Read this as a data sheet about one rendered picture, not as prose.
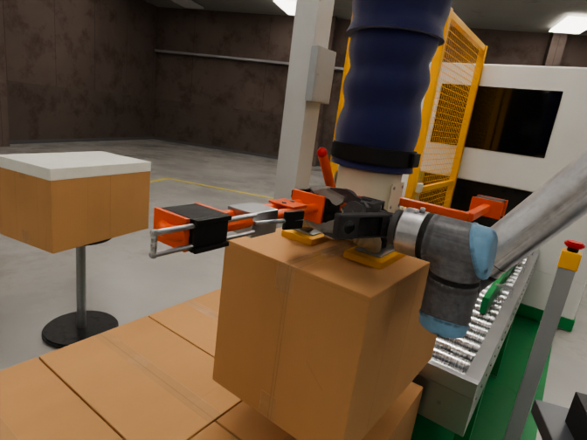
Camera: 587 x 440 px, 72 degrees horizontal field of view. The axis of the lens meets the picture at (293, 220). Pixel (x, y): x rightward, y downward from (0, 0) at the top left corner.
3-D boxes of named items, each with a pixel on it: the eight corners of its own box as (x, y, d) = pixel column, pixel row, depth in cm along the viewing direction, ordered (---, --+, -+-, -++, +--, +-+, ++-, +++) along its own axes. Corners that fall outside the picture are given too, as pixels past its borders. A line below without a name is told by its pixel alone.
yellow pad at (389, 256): (395, 235, 124) (398, 219, 123) (427, 244, 118) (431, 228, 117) (341, 257, 97) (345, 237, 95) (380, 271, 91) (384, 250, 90)
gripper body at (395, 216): (355, 227, 90) (406, 242, 83) (335, 233, 83) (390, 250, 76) (360, 193, 88) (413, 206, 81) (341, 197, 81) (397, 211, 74)
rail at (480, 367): (527, 270, 327) (533, 247, 322) (534, 271, 324) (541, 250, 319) (451, 423, 142) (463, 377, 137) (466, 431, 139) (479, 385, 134)
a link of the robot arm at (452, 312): (472, 322, 81) (486, 267, 77) (462, 351, 72) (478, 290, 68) (425, 306, 85) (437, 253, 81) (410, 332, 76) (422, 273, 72)
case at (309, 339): (330, 312, 155) (347, 213, 145) (431, 359, 133) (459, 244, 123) (211, 379, 108) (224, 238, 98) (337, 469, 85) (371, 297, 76)
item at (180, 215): (195, 230, 68) (197, 202, 66) (226, 243, 64) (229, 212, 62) (152, 238, 61) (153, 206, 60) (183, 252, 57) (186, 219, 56)
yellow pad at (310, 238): (341, 220, 134) (344, 205, 133) (369, 227, 129) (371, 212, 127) (279, 236, 107) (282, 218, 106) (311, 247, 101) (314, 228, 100)
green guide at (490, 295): (520, 249, 328) (523, 238, 326) (535, 253, 322) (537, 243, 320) (478, 312, 200) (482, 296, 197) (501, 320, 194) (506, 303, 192)
